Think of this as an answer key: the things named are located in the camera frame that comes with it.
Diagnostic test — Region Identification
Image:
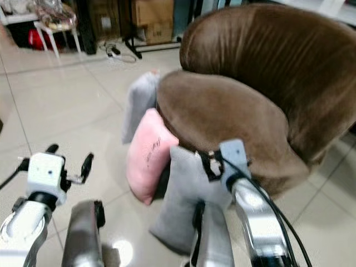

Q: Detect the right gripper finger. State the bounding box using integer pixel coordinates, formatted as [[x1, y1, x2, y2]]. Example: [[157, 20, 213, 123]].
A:
[[198, 150, 215, 181]]

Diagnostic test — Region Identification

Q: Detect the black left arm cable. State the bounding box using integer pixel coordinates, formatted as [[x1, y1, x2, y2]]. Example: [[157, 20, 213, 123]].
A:
[[0, 163, 28, 190]]

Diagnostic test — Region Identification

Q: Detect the grey right robot leg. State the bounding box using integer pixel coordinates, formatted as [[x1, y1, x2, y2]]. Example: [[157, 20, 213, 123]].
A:
[[191, 200, 236, 267]]

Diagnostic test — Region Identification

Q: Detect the brown velvet sofa chair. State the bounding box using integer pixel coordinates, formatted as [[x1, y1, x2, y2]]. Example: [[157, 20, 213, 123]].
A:
[[156, 3, 356, 196]]

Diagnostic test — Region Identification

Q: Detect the pink pillow with script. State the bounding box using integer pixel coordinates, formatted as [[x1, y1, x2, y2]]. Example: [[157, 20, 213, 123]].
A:
[[126, 107, 180, 207]]

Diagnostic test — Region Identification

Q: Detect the black cabinet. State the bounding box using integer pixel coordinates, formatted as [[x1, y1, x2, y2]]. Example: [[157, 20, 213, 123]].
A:
[[75, 0, 98, 56]]

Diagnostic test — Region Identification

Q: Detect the clear plastic bag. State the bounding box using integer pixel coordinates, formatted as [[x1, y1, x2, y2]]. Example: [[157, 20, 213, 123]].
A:
[[33, 0, 79, 31]]

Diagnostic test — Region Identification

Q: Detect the dark grey velvet pillow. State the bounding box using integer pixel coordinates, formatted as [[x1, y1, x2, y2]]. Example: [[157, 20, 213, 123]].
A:
[[149, 145, 230, 256]]

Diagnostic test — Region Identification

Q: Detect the red bag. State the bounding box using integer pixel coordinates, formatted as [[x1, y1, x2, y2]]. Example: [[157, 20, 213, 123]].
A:
[[27, 28, 60, 52]]

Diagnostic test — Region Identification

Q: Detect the white stool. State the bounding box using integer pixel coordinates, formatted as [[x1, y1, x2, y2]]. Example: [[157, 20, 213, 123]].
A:
[[33, 21, 85, 60]]

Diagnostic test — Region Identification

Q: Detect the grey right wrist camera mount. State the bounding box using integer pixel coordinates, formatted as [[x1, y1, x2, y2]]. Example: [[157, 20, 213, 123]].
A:
[[218, 139, 250, 186]]

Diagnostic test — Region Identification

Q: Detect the grey left robot leg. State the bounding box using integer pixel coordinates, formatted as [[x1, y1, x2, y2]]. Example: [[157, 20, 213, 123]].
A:
[[61, 200, 108, 267]]

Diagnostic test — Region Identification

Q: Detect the dark brown box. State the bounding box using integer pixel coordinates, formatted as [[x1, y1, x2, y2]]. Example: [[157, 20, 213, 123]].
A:
[[92, 0, 121, 40]]

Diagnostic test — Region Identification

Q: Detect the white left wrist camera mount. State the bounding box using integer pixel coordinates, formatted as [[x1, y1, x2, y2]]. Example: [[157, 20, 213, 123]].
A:
[[26, 151, 67, 194]]

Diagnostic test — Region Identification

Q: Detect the cardboard box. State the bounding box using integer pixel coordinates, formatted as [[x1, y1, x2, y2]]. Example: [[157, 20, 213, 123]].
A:
[[132, 0, 175, 46]]

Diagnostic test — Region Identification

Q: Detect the black metal rack stand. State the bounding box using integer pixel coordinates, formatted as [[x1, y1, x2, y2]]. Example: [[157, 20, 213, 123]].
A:
[[123, 0, 182, 60]]

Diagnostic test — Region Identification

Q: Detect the grey robot leg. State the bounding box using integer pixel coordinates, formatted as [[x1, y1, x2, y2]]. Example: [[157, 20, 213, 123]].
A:
[[61, 200, 108, 267], [191, 200, 236, 267]]

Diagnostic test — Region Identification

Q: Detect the light grey pillow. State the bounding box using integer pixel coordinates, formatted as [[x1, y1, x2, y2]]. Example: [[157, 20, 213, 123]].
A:
[[121, 72, 161, 145]]

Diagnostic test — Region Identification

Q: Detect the power strip with cable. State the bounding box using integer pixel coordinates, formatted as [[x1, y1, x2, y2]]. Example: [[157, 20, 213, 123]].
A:
[[104, 43, 139, 63]]

